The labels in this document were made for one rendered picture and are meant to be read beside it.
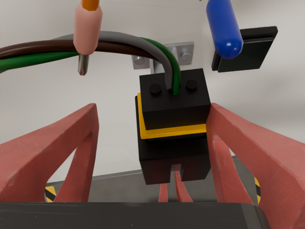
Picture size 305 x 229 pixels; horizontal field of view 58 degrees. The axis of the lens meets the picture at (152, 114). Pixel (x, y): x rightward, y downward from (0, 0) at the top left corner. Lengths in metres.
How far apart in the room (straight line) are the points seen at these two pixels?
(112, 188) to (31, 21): 1.36
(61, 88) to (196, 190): 1.26
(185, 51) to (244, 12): 0.05
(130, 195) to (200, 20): 1.36
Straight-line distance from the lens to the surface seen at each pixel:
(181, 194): 0.26
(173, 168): 0.18
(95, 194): 1.56
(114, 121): 0.30
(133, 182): 1.47
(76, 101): 0.27
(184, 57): 0.21
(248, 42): 0.21
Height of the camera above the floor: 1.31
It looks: 77 degrees down
